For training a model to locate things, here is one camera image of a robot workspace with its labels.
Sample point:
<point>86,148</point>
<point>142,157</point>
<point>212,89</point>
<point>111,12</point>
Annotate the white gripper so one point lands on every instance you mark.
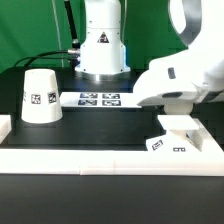
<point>183,78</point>

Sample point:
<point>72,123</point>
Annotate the white lamp base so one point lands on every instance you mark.
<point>175,138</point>

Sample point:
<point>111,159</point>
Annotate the white lamp bulb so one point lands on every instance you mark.
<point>178,109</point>

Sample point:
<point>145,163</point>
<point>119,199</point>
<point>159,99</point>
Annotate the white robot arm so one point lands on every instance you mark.
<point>198,23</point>

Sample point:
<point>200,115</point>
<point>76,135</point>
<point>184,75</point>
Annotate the white lamp shade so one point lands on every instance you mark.
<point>41,103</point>

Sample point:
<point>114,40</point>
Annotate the white marker board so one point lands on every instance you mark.
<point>97,100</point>

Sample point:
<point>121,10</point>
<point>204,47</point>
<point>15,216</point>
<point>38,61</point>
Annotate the white block left edge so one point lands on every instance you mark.
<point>5,126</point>

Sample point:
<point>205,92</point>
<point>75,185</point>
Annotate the white L-shaped border frame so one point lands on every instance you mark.
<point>207,161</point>

